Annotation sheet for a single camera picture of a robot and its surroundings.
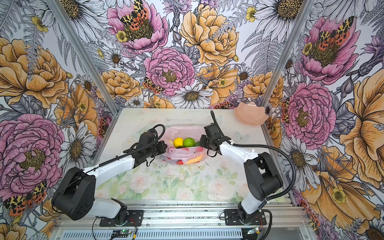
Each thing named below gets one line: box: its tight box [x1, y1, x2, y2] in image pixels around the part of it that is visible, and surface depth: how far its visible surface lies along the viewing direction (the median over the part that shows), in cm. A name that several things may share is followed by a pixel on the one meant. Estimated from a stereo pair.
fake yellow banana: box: [186, 154, 204, 164], surface depth 93 cm
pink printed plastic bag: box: [159, 126, 208, 165], surface depth 87 cm
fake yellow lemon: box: [173, 137, 184, 148], surface depth 99 cm
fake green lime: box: [183, 137, 196, 148], surface depth 99 cm
